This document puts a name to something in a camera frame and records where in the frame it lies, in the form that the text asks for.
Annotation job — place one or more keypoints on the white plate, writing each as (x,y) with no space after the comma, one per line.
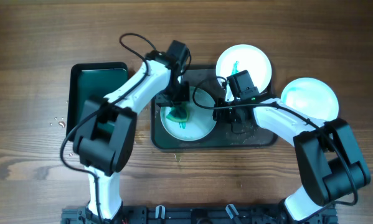
(245,57)
(311,97)
(199,124)

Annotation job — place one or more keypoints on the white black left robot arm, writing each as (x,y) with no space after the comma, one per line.
(105,135)

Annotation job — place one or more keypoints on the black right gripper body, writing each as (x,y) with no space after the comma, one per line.
(228,115)

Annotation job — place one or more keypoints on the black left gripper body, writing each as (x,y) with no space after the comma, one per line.
(174,98)

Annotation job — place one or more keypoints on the black water tub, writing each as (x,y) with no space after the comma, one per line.
(92,79)

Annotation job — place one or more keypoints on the green yellow sponge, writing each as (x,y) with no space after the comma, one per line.
(178,113)

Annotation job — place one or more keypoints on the dark grey serving tray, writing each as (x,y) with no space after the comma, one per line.
(207,91)

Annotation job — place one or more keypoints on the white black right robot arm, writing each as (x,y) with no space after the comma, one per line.
(331,165)

